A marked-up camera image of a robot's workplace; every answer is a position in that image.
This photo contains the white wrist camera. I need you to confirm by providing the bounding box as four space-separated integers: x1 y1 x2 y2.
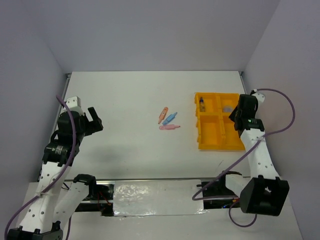
250 89 266 104
65 96 81 111

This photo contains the clear round pin container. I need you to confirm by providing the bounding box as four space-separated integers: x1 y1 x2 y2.
222 105 234 113

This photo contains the orange highlighter marker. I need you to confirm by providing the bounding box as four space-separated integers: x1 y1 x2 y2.
158 107 168 124

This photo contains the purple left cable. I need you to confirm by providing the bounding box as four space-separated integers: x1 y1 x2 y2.
4 94 77 240

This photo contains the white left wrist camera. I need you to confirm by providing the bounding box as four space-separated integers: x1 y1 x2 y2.
65 96 81 111

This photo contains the blue highlighter marker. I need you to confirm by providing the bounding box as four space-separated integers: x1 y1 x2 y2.
162 112 178 126

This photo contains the silver foil sheet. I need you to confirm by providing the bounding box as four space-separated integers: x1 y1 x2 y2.
113 179 207 217

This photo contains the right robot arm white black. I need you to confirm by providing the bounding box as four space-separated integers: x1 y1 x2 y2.
217 93 290 216

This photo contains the pink highlighter marker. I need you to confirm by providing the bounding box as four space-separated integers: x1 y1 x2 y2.
159 124 181 131

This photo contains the yellow four-compartment tray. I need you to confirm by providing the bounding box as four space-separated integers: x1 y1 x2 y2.
194 92 245 152

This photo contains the small blue-capped glue bottle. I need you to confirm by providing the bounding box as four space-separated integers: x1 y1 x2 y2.
199 97 206 113

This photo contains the black base rail with wiring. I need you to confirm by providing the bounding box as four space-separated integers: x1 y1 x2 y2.
76 178 239 217

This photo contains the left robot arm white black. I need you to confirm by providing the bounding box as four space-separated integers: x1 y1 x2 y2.
4 107 103 240

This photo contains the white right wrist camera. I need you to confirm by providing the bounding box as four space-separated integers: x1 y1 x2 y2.
250 89 266 104

